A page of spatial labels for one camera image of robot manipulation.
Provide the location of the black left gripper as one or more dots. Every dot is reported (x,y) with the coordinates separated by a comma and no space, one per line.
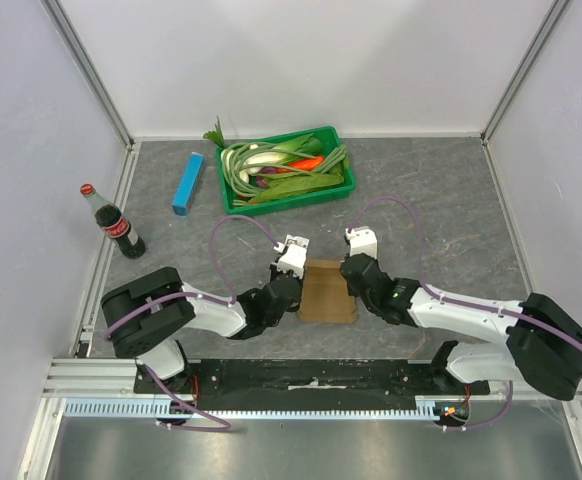
(302,281)

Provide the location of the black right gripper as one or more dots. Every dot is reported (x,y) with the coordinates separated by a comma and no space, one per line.
(353,273)

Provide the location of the brown cardboard box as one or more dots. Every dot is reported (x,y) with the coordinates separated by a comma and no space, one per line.
(325,296)

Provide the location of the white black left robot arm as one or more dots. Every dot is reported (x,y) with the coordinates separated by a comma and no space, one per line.
(143,316)

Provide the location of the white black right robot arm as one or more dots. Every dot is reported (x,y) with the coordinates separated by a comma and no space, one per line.
(534,340)

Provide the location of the blue rectangular box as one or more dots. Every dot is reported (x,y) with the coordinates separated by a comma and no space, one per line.
(185,192)

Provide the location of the small white sticker packet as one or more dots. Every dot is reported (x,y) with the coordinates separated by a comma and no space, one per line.
(301,241)

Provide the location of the large green leaf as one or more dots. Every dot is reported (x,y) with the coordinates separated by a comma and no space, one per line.
(287,187)

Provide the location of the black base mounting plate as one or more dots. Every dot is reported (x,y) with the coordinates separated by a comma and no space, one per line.
(316,385)

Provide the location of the orange carrot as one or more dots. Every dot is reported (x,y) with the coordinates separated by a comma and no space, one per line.
(307,164)

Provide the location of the green long beans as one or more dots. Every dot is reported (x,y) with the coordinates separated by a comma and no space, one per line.
(246,181)

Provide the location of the green bok choy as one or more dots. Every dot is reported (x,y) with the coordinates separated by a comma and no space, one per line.
(306,144)

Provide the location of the cola glass bottle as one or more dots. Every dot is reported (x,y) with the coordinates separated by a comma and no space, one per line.
(113,223)

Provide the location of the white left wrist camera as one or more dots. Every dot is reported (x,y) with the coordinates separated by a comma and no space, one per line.
(292,257)

